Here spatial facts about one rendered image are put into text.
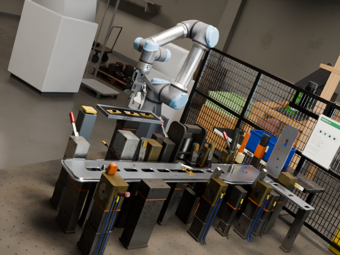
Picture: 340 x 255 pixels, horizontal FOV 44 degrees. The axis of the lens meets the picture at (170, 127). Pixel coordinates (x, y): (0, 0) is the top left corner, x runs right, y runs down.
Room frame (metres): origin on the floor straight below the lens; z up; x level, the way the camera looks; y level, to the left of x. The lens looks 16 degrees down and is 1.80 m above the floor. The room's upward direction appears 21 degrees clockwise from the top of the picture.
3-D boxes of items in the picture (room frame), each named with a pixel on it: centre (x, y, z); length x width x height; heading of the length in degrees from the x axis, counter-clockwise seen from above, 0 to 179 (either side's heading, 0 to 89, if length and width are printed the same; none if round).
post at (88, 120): (2.02, 0.41, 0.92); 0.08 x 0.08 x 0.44; 43
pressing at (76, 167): (2.09, -0.16, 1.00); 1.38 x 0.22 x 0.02; 133
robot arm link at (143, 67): (2.19, 0.24, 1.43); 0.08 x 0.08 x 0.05
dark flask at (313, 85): (3.03, -0.84, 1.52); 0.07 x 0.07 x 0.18
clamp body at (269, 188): (2.23, -0.62, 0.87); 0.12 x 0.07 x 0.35; 43
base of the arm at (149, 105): (2.58, 0.16, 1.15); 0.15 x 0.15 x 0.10
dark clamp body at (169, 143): (2.25, 0.00, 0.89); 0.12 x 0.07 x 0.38; 43
